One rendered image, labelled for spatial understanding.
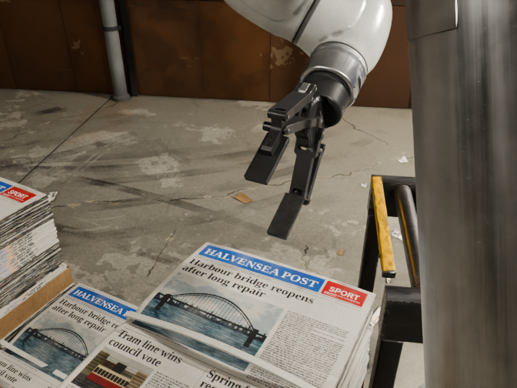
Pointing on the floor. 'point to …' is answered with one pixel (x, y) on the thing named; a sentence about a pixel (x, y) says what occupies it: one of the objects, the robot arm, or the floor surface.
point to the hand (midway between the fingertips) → (270, 203)
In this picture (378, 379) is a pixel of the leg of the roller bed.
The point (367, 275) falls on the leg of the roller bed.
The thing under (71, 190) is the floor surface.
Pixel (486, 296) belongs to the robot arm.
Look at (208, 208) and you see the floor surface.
